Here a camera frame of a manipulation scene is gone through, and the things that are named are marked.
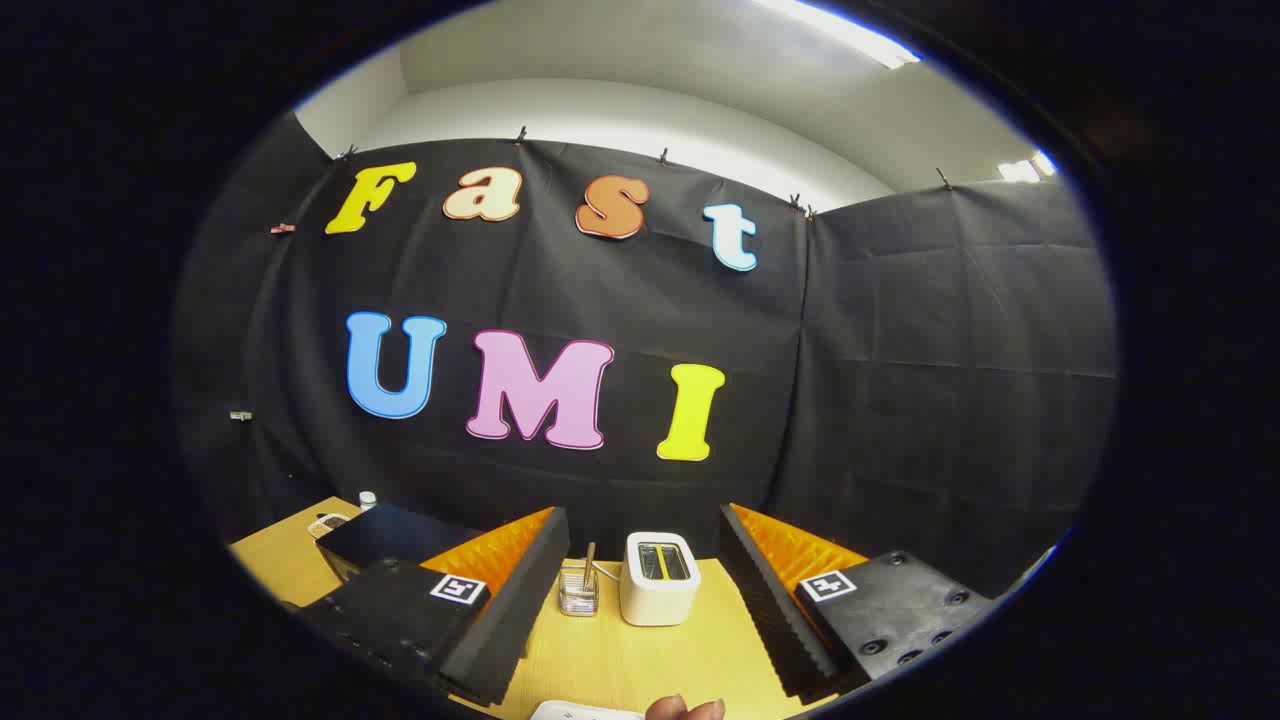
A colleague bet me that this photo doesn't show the clear glass cup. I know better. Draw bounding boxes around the clear glass cup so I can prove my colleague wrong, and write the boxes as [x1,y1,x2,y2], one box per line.
[558,565,601,618]

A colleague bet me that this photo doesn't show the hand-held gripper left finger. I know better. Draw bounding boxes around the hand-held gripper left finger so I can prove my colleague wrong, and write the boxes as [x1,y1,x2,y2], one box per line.
[300,506,571,707]

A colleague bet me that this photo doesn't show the white pop-up toaster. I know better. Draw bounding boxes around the white pop-up toaster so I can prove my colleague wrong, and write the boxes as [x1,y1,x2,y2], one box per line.
[619,531,701,628]

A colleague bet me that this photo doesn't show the white cherry print plate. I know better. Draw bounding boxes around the white cherry print plate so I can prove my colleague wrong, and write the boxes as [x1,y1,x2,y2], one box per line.
[530,700,646,720]

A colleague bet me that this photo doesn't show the long ceiling light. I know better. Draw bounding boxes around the long ceiling light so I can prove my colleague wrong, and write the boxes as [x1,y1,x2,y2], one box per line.
[750,0,921,69]

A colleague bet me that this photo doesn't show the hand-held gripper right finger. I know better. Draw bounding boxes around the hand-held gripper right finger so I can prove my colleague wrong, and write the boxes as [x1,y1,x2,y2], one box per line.
[719,503,993,701]

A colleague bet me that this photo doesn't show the small ceiling light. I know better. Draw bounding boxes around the small ceiling light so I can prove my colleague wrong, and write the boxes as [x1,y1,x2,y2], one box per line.
[997,150,1058,183]

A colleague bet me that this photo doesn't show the black toaster oven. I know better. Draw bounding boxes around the black toaster oven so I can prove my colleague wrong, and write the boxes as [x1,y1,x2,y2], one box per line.
[315,503,486,583]

